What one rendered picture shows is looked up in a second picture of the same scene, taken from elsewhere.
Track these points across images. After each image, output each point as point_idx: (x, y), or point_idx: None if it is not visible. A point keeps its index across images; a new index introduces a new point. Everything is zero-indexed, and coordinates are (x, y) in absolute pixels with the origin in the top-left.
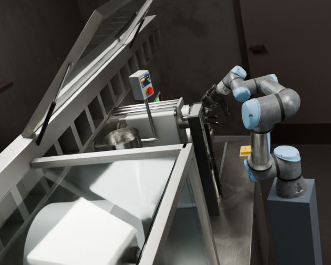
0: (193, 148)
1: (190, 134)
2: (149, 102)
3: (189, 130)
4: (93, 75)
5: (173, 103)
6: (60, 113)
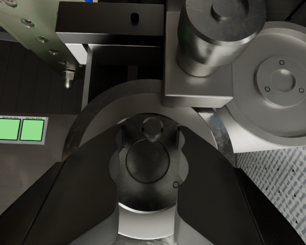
0: None
1: (288, 106)
2: (40, 155)
3: None
4: None
5: None
6: None
